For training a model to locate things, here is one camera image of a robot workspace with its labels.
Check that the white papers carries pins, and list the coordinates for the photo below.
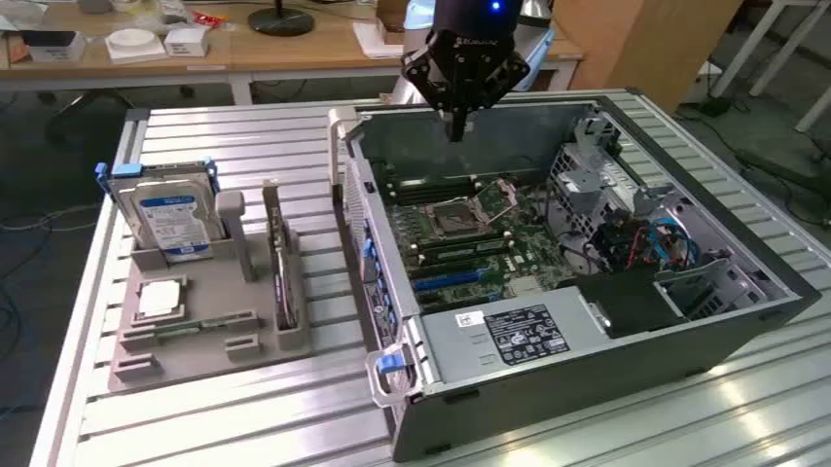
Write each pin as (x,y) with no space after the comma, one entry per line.
(376,41)

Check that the grey power supply unit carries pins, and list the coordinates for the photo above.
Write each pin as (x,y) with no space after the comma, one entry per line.
(519,331)

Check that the green motherboard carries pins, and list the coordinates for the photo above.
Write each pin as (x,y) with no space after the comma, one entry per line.
(519,233)

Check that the metal socket cover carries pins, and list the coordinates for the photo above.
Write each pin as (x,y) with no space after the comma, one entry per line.
(496,194)

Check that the white tape roll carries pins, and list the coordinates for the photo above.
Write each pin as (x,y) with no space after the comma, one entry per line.
(127,4)

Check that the black plastic shroud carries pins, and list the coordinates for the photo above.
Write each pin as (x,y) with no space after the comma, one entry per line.
(629,301)

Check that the grey parts rack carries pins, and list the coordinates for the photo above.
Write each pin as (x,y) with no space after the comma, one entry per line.
(208,350)

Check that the green RAM stick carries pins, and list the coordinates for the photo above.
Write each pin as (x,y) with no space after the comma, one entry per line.
(195,327)
(467,248)

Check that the open black PC case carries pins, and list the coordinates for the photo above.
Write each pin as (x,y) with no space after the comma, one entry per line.
(584,389)

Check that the red packet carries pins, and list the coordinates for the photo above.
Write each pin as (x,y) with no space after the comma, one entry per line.
(211,20)

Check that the black round lamp base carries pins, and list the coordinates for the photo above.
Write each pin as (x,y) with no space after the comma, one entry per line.
(280,22)

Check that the wooden cabinet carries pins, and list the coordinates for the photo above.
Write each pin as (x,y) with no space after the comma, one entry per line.
(649,48)

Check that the black power adapter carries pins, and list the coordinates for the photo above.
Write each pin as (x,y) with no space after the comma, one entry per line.
(712,107)

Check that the white labelled box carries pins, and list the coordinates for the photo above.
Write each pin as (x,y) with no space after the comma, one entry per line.
(188,41)

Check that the wooden desk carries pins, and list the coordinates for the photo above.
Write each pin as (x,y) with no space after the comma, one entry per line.
(311,53)
(129,68)

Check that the open cardboard box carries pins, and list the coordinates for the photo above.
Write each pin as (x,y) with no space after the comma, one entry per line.
(389,12)

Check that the white round holder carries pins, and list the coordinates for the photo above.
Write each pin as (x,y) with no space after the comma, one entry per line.
(136,46)

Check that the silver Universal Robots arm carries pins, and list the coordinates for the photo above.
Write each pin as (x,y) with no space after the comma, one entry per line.
(408,90)

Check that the brown cardboard piece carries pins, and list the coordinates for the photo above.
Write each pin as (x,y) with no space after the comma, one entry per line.
(13,53)

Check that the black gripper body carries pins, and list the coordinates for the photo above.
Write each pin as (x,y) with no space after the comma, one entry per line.
(473,29)

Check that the blue expansion slot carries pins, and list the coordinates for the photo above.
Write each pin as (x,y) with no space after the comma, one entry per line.
(453,281)

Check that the silver CPU chip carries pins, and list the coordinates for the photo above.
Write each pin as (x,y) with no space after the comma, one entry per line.
(159,298)

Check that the blue case latch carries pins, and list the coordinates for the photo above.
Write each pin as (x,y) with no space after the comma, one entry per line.
(387,364)

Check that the hard disk in blue carrier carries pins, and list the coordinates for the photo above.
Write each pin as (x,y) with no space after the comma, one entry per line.
(168,219)

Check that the grey cylinder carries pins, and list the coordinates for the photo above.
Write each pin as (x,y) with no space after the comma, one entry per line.
(95,6)

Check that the metal disk bay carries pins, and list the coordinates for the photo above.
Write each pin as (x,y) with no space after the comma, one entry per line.
(700,292)
(584,185)

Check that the white table frame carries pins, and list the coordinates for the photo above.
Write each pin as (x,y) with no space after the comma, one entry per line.
(775,53)

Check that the graphics card with metal bracket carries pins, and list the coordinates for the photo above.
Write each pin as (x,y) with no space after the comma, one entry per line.
(280,272)

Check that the black and white box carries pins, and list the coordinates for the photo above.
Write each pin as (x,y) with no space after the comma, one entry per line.
(55,48)

